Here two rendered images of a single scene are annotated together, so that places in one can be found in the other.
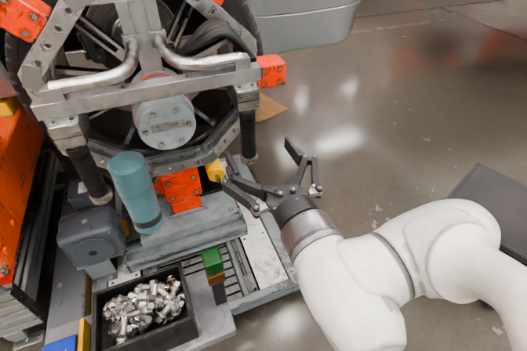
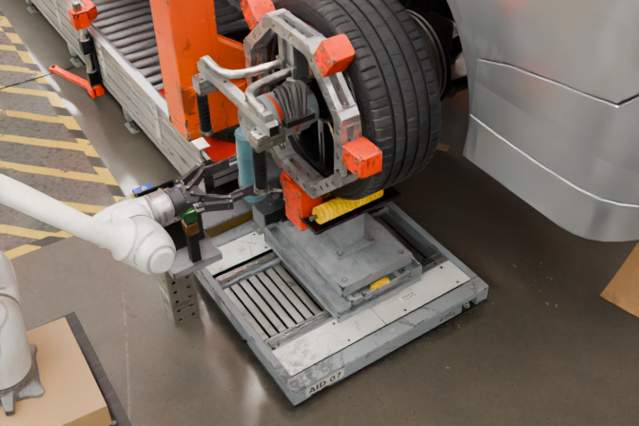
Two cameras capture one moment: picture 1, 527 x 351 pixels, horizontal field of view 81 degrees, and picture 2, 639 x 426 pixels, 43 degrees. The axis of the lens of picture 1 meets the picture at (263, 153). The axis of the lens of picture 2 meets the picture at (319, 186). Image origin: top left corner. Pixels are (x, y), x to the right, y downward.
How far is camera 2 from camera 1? 198 cm
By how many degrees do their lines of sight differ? 58
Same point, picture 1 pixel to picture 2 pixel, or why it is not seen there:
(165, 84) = (233, 95)
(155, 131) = (243, 122)
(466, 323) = not seen: outside the picture
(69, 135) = (196, 86)
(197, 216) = (324, 254)
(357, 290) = (112, 209)
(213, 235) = (314, 282)
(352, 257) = (129, 205)
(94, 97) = (212, 76)
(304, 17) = (526, 161)
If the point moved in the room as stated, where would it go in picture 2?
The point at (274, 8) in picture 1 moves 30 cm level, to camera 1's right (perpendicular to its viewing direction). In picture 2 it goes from (493, 124) to (539, 191)
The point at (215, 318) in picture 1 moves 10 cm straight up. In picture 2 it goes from (180, 261) to (176, 237)
